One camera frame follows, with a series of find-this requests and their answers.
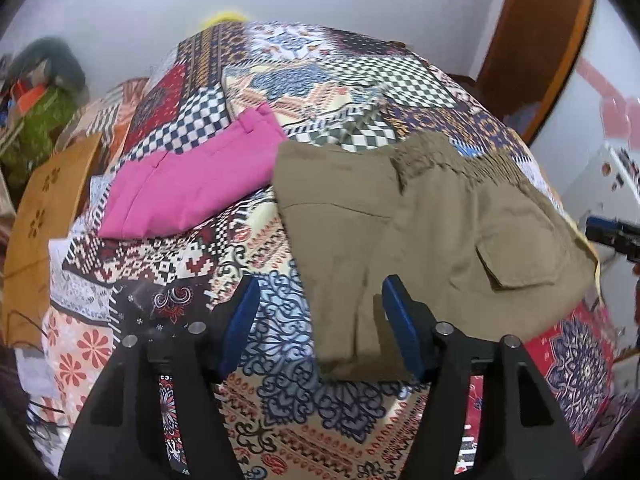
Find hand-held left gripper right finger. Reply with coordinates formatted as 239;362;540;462
381;274;586;480

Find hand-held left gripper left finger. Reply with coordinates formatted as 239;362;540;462
59;274;262;480

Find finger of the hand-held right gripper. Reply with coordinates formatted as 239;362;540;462
612;239;640;264
585;216;640;242

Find khaki cargo pants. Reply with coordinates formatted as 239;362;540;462
275;131;601;383

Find pink folded pants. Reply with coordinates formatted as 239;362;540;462
98;104;290;240

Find white appliance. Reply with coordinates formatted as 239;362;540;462
560;140;640;271

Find patchwork printed bedsheet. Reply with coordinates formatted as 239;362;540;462
15;20;626;480

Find grey-blue bag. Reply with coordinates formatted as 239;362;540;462
505;102;543;136

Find brown wooden door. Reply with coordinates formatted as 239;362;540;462
475;0;598;146

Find wooden board with flower cutouts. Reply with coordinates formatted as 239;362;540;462
0;132;103;348

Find striped orange blanket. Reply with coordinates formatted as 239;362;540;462
55;77;151;161

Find green patterned cloth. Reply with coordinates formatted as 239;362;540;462
0;85;76;186

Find yellow pillow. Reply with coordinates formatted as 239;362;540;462
200;8;246;28

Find pile of colourful clothes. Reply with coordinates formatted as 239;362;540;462
0;55;51;126

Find grey cushion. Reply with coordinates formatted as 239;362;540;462
10;35;88;96

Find pink wall decoration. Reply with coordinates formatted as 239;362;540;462
575;57;640;137

